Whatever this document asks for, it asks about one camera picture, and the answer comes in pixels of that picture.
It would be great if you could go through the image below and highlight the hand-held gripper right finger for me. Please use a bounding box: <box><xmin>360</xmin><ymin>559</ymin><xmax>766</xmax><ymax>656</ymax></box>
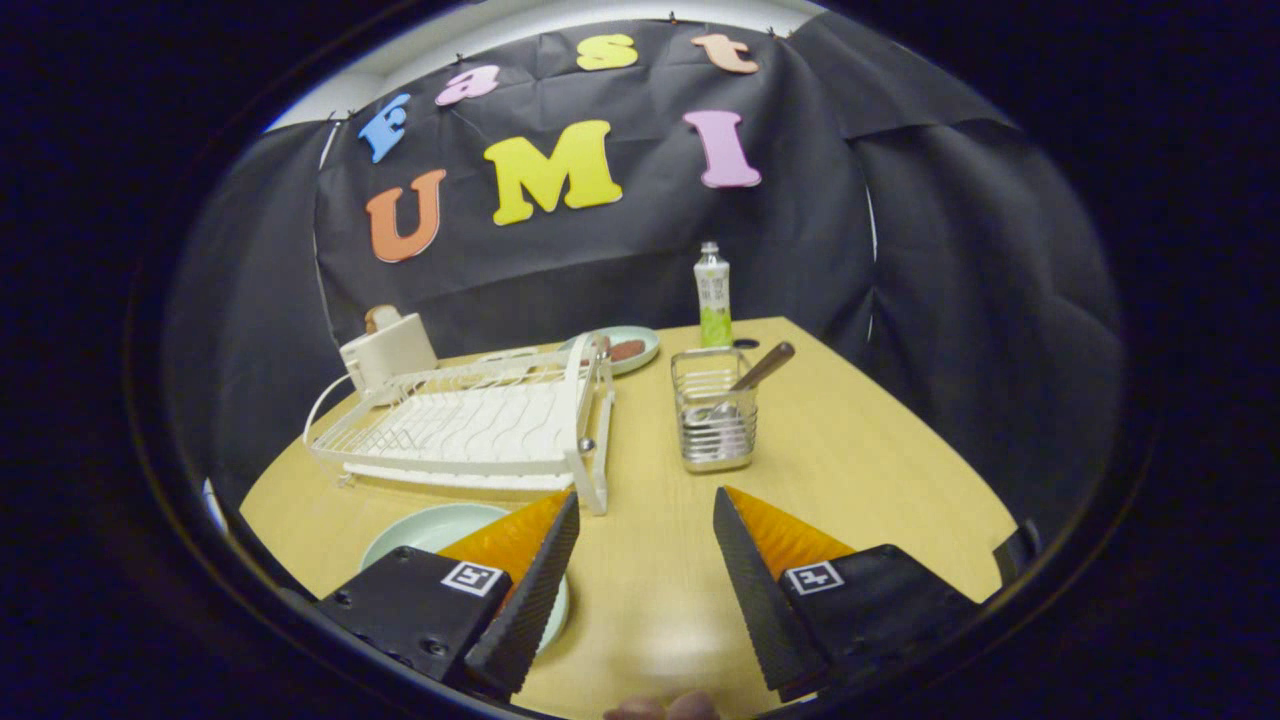
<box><xmin>712</xmin><ymin>486</ymin><xmax>986</xmax><ymax>703</ymax></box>

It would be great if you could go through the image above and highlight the metal wire basket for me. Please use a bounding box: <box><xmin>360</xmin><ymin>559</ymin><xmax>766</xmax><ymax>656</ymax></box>
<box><xmin>670</xmin><ymin>346</ymin><xmax>759</xmax><ymax>474</ymax></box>

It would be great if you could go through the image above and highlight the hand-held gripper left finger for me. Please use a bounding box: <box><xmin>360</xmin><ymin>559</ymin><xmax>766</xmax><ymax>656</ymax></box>
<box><xmin>312</xmin><ymin>488</ymin><xmax>581</xmax><ymax>701</ymax></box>

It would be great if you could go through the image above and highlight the wooden handled metal spoon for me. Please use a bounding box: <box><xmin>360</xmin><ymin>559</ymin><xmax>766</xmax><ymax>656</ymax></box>
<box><xmin>690</xmin><ymin>341</ymin><xmax>797</xmax><ymax>426</ymax></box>

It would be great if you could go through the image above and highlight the pale green plate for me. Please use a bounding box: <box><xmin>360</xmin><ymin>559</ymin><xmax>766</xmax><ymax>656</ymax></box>
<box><xmin>360</xmin><ymin>502</ymin><xmax>571</xmax><ymax>656</ymax></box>
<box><xmin>565</xmin><ymin>325</ymin><xmax>662</xmax><ymax>377</ymax></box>

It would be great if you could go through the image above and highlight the white wire dish rack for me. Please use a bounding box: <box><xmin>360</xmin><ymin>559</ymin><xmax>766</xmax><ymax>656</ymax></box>
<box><xmin>303</xmin><ymin>332</ymin><xmax>617</xmax><ymax>517</ymax></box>

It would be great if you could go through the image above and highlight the white toaster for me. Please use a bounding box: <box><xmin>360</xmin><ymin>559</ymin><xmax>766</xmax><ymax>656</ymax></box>
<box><xmin>339</xmin><ymin>312</ymin><xmax>439</xmax><ymax>406</ymax></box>

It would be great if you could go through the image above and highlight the black backdrop cloth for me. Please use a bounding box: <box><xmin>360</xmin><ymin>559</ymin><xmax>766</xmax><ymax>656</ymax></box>
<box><xmin>165</xmin><ymin>15</ymin><xmax>1126</xmax><ymax>561</ymax></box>

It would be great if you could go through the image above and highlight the green drink bottle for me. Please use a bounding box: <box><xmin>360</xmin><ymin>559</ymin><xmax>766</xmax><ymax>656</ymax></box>
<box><xmin>694</xmin><ymin>241</ymin><xmax>733</xmax><ymax>349</ymax></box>

